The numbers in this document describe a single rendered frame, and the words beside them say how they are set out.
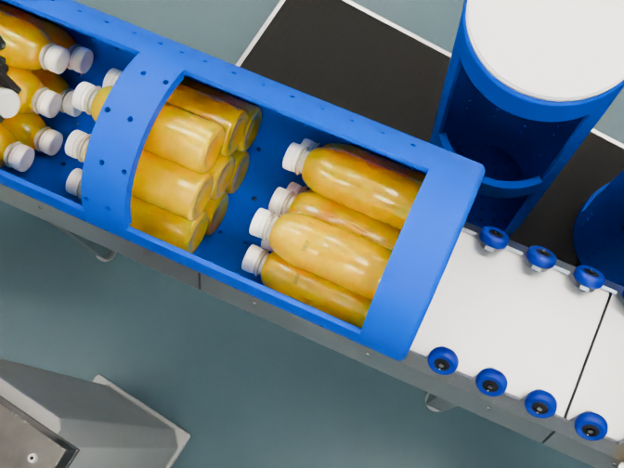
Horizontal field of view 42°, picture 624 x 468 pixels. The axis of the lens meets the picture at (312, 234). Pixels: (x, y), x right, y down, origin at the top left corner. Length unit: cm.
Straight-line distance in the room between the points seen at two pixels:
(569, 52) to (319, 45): 109
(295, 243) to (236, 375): 117
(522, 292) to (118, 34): 70
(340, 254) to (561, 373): 41
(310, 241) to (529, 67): 45
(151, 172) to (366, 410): 122
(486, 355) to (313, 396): 97
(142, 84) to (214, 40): 143
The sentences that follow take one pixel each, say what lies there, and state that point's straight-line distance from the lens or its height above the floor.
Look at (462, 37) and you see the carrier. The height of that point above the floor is 101.
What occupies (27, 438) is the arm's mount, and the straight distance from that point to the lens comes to 120.
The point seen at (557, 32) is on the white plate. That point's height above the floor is 104.
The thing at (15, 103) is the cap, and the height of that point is 118.
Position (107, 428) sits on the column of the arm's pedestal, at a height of 62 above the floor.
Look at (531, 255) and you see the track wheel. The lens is 125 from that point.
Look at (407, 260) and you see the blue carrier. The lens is 97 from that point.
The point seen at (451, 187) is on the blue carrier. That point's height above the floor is 122.
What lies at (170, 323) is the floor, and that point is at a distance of 224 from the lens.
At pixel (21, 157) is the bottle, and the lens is 126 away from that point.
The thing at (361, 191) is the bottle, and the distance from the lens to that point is 108.
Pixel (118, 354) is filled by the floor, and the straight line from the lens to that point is 227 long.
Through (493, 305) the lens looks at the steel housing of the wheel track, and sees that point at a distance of 128.
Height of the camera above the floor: 217
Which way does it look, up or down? 75 degrees down
